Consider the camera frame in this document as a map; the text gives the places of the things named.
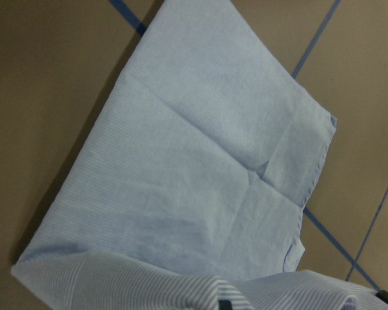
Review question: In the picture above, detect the light blue striped shirt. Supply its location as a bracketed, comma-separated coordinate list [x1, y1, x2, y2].
[11, 1, 388, 309]

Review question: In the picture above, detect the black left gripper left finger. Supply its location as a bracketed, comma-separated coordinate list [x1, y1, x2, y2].
[219, 300, 232, 310]

